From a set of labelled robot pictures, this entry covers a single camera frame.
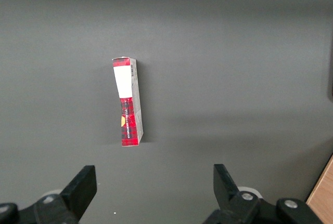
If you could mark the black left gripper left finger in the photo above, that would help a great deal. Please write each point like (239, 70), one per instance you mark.
(65, 208)

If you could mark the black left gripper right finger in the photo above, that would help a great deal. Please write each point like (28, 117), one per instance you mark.
(234, 208)

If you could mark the wooden two-drawer cabinet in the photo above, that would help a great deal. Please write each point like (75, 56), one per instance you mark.
(322, 198)

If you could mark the red tartan carton box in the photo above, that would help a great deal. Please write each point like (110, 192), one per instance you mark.
(127, 83)

